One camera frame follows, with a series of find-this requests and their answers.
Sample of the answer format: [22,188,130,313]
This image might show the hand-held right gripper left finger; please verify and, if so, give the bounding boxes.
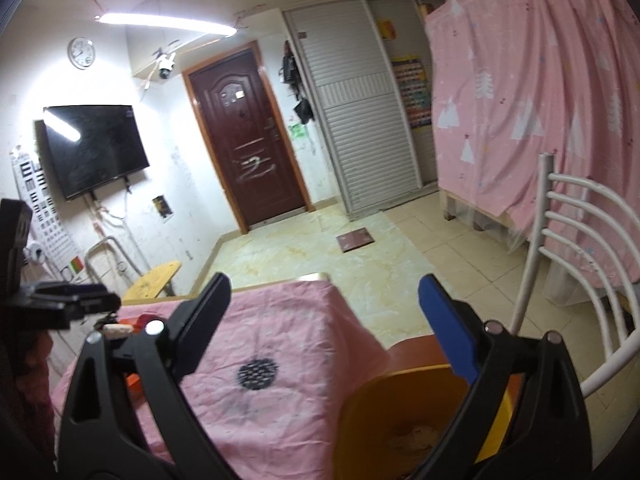
[54,271,246,480]

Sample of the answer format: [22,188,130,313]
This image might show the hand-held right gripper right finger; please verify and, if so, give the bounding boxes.
[417,272,593,480]

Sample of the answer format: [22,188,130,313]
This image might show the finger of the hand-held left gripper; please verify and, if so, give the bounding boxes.
[10,282,121,331]

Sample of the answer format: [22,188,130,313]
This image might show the yellow plastic bin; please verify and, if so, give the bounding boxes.
[342,364,513,480]

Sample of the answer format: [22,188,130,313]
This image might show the black and white chart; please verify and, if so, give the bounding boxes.
[10,145,83,281]

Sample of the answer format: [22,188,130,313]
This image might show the pink tablecloth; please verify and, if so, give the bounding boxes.
[50,280,396,480]

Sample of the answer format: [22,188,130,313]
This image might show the dark red cloth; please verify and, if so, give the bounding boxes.
[0,330,57,480]

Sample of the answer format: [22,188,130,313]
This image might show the dark red floor mat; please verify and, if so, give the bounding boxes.
[336,230,376,253]

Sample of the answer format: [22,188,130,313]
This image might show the white metal chair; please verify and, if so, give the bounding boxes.
[390,152,640,411]

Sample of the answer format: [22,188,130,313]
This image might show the dark brown door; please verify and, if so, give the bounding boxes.
[182,42,313,233]

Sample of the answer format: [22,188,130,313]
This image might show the colourful grid poster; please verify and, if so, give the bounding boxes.
[392,57,433,131]

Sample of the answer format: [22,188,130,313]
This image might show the white louvered wardrobe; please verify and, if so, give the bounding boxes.
[282,0,451,221]

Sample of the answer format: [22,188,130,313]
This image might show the pink tree-print bed sheet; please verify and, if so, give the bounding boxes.
[424,0,640,311]

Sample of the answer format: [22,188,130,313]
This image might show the long ceiling light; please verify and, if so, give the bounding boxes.
[95,10,238,38]

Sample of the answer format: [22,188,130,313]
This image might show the wooden chair with metal frame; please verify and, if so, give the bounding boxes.
[85,237,182,301]

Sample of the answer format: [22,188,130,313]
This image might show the wall cable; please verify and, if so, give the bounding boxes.
[89,199,146,271]

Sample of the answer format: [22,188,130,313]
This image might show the wooden bed frame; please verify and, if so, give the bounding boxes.
[440,0,640,311]

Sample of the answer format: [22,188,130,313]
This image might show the wall-mounted black television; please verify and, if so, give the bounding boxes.
[42,105,151,202]

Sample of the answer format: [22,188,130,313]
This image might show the round wall clock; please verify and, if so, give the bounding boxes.
[67,37,97,70]

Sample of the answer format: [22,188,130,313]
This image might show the white security camera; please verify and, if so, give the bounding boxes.
[150,47,181,81]

